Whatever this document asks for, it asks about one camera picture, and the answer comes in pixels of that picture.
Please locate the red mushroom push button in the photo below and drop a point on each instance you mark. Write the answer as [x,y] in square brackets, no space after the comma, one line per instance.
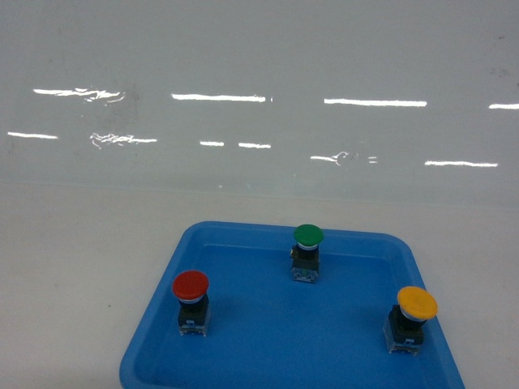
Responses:
[191,290]

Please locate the yellow mushroom push button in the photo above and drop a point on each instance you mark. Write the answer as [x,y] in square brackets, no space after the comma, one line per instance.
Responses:
[403,327]

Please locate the green mushroom push button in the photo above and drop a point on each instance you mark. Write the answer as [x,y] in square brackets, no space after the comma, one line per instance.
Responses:
[305,254]

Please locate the white whiteboard panel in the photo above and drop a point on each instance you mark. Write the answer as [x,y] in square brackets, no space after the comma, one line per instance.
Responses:
[270,95]

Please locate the blue plastic tray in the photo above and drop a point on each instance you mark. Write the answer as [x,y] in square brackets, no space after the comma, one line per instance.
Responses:
[267,330]

